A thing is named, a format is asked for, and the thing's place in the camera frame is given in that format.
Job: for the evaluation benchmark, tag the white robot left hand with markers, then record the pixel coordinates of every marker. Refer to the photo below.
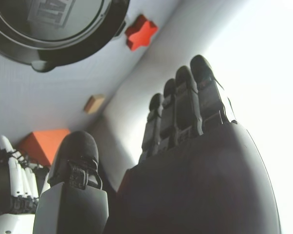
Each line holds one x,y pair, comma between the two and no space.
197,182

